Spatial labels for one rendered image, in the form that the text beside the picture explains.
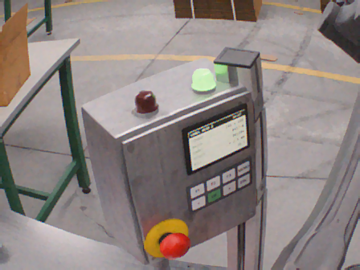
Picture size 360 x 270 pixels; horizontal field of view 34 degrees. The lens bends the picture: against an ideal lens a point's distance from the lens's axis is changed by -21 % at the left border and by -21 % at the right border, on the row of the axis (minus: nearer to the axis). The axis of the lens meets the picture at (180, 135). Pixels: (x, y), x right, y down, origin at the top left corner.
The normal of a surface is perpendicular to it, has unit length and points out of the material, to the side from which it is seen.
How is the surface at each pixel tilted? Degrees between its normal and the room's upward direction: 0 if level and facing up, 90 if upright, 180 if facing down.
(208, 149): 90
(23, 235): 0
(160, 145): 90
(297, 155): 0
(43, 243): 0
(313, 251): 44
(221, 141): 90
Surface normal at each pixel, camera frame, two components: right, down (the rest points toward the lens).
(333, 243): 0.18, -0.30
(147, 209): 0.53, 0.40
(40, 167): -0.11, -0.85
